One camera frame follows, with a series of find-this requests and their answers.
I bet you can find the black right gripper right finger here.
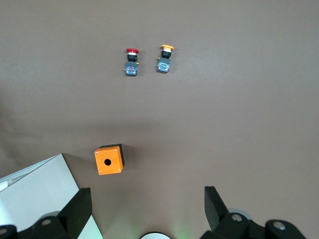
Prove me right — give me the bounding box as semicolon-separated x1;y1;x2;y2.
200;186;307;239

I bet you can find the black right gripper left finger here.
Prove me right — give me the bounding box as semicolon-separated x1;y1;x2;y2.
0;187;93;239

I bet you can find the white drawer cabinet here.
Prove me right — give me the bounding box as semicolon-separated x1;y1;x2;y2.
0;153;103;239

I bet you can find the red mushroom push button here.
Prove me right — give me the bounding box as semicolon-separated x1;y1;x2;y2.
124;47;140;77

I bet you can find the yellow mushroom push button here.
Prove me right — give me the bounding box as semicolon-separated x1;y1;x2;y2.
156;44;175;74

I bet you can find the orange button enclosure box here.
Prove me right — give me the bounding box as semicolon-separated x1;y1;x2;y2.
94;143;126;176

